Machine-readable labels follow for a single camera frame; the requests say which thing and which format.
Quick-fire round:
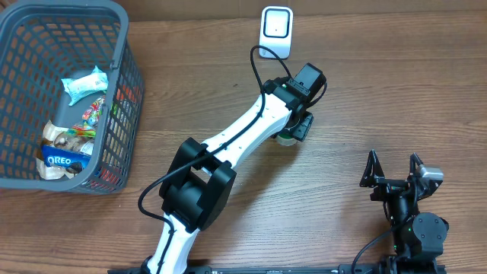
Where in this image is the green colourful candy bag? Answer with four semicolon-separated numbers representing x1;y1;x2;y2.
67;95;106;138

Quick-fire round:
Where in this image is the light blue snack packet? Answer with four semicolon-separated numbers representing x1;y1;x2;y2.
62;66;109;107

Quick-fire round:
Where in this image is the blue Oreo cookie pack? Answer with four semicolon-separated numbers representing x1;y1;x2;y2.
42;145;91;174

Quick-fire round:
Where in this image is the green lid small jar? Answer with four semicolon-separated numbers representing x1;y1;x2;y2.
275;129;298;146

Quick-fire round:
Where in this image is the white barcode scanner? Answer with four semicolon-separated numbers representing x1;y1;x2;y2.
259;6;294;59

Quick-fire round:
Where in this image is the grey plastic shopping basket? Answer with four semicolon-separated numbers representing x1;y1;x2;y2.
1;1;145;194

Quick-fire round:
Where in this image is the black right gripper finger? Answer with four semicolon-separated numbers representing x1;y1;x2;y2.
409;153;424;177
359;149;384;187

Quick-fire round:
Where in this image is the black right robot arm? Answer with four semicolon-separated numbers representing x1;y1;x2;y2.
351;150;449;274

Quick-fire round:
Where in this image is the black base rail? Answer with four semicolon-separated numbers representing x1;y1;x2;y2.
108;263;448;274

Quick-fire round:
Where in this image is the beige brown snack pouch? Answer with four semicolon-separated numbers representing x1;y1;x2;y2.
36;121;94;180

